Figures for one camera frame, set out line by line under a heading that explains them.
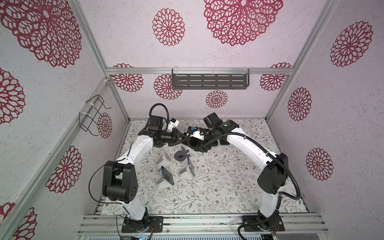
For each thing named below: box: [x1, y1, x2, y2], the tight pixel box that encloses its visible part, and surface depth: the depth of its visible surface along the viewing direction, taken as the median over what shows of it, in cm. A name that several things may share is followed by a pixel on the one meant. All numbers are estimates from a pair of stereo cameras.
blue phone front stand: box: [161, 165, 175, 186], surface depth 92 cm
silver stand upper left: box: [155, 151, 172, 167], surface depth 96 cm
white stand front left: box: [156, 178, 173, 189], surface depth 87 cm
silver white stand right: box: [179, 166, 194, 179], surface depth 91 cm
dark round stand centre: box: [174, 146, 189, 162], surface depth 100 cm
